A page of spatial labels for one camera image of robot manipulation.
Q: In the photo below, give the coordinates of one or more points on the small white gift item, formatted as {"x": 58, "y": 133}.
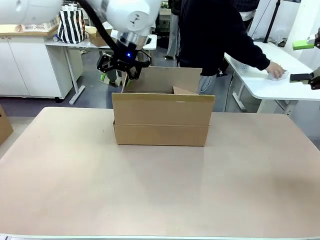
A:
{"x": 285, "y": 76}

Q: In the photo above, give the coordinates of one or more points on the white desk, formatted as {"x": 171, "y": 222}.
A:
{"x": 270, "y": 85}

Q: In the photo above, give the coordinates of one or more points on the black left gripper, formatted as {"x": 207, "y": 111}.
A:
{"x": 128, "y": 56}

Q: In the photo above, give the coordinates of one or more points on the small open cardboard box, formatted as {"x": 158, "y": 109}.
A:
{"x": 96, "y": 37}

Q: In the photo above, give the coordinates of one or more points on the bystander in white shirt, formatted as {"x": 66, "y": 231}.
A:
{"x": 246, "y": 11}

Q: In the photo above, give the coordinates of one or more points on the brown cardboard shipping box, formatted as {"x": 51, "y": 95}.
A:
{"x": 160, "y": 117}

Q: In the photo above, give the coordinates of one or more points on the black stand pole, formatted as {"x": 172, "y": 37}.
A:
{"x": 271, "y": 20}

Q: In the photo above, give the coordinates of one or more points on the white plastic basket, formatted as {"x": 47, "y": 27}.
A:
{"x": 37, "y": 27}

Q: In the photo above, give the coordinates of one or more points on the cardboard box with black mark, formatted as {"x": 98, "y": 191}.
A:
{"x": 4, "y": 125}

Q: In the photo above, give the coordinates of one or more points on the small plastic bottle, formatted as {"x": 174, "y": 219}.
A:
{"x": 55, "y": 38}

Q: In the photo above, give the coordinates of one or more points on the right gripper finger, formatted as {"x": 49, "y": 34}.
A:
{"x": 300, "y": 77}
{"x": 302, "y": 45}

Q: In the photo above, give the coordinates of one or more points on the white crumpled packing paper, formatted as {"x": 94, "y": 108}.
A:
{"x": 108, "y": 25}

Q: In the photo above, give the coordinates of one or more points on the person's left hand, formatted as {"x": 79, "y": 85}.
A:
{"x": 275, "y": 70}

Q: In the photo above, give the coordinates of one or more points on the black white striped bag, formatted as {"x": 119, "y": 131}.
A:
{"x": 71, "y": 26}

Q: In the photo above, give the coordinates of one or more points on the person in dark sweatshirt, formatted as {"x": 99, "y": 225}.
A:
{"x": 207, "y": 37}

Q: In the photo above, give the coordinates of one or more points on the white table grey legs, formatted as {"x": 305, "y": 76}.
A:
{"x": 75, "y": 46}

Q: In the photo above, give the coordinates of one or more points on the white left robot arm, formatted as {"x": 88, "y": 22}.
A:
{"x": 125, "y": 12}

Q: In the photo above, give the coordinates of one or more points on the person's left forearm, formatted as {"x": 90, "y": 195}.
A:
{"x": 255, "y": 56}

